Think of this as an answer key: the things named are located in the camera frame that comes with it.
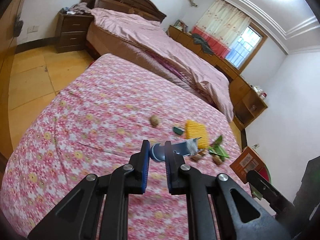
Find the pink floral bedspread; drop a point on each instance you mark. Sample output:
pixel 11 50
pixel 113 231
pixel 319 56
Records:
pixel 94 125

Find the small green box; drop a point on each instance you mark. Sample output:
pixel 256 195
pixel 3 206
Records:
pixel 178 130

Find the pink quilt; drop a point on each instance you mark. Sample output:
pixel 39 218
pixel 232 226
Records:
pixel 145 43

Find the yellow corrugated foam piece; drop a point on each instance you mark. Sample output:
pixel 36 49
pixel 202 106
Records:
pixel 196 130

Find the long wooden cabinet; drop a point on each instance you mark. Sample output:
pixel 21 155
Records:
pixel 248 104

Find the window with bars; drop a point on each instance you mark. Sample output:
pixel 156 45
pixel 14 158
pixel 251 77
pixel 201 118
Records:
pixel 245 48

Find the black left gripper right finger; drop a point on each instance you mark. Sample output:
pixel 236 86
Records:
pixel 217 207

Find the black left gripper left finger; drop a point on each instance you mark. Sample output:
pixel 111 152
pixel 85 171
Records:
pixel 97 207

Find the dark wooden bed headboard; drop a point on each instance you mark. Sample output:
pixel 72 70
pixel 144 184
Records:
pixel 143 8

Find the green leaf wrapper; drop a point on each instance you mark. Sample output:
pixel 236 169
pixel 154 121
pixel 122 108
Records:
pixel 216 148

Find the dark clothes on cabinet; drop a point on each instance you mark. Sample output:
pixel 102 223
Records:
pixel 199 40

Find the orange cardboard box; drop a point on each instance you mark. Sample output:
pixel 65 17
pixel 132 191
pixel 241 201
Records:
pixel 248 160

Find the floral red-hem curtain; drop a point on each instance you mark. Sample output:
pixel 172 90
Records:
pixel 220 26

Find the dark wooden nightstand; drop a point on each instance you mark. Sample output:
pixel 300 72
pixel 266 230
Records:
pixel 71 32

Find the brown nut shell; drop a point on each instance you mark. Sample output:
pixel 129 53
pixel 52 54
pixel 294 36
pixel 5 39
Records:
pixel 154 121

